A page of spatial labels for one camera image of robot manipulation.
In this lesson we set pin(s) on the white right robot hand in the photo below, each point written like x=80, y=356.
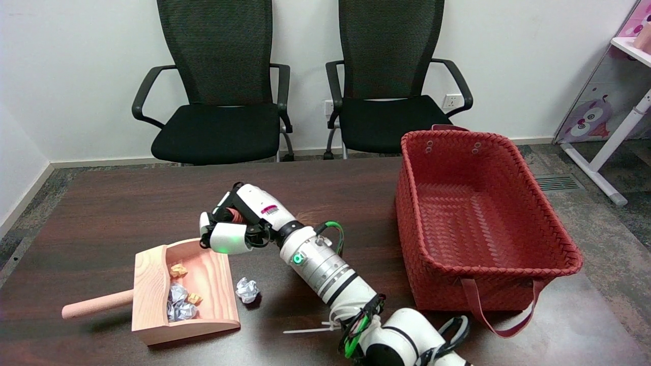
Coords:
x=259, y=201

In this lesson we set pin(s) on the white zip tie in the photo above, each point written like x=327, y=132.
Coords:
x=305, y=330

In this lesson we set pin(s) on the black mesh office chair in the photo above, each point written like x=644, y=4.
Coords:
x=218, y=132
x=386, y=112

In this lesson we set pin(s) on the pink owl print panel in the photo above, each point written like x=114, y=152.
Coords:
x=590, y=117

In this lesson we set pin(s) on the metal floor vent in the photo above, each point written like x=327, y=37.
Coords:
x=559, y=182

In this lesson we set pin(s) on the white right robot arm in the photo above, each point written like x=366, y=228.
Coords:
x=325, y=269

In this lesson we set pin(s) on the red woven basket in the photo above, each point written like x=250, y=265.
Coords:
x=483, y=203

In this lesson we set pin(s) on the pink cup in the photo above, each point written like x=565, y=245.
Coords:
x=643, y=36

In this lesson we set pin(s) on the white wall socket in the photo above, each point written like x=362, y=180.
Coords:
x=329, y=107
x=452, y=101

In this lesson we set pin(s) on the orange paper ball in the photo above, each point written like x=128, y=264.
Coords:
x=195, y=298
x=178, y=270

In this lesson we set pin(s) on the wooden dustpan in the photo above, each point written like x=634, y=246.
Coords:
x=152, y=295

